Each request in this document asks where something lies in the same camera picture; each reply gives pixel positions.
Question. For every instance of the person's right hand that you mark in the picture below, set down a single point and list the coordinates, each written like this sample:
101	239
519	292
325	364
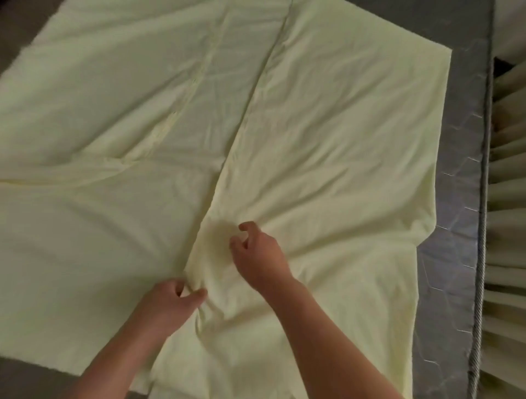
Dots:
261	259

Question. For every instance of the person's right forearm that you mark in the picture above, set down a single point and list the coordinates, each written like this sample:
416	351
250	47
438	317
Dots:
328	349

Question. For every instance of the person's left forearm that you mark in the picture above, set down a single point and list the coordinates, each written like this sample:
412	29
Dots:
115	366

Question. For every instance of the dark grey mattress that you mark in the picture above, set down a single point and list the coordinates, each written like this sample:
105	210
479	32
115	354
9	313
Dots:
456	164

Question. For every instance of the person's left hand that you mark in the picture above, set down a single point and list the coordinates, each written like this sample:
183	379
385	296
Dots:
168	306

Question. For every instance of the pale yellow bed sheet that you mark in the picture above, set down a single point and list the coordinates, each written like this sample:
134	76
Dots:
328	144

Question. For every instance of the white printed curtain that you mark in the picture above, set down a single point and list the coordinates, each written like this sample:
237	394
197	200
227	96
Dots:
509	205

